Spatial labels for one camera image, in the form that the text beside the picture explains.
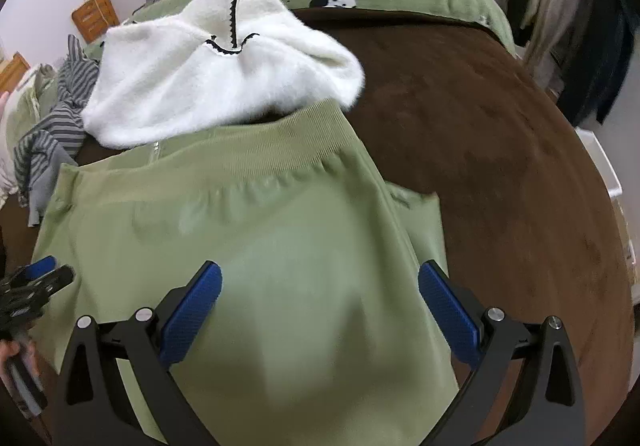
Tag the person's left hand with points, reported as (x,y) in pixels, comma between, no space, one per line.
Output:
(9,353)

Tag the green print pillow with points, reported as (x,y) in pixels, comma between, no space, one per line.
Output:
(30,95)

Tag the white foam box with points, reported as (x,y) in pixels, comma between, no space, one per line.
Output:
(600,160)

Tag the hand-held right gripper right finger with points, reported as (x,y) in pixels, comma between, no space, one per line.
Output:
(447,313)

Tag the row of hanging clothes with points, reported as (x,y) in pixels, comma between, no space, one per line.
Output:
(565,0)

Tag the brown blanket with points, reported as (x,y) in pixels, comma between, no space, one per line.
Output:
(500,150)

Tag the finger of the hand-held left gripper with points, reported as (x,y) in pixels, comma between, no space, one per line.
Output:
(40,267)
(57,278)

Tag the wooden chair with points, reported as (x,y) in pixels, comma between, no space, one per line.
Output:
(95,18)

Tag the white fluffy sweater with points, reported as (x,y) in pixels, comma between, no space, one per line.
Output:
(200,65)

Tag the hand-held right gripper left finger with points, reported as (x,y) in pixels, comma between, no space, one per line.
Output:
(192,311)

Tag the green zip jacket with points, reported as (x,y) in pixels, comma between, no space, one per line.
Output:
(280,251)

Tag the wooden headboard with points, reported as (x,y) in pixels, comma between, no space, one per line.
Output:
(12,70)

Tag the grey striped garment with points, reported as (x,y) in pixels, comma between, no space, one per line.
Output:
(70,90)

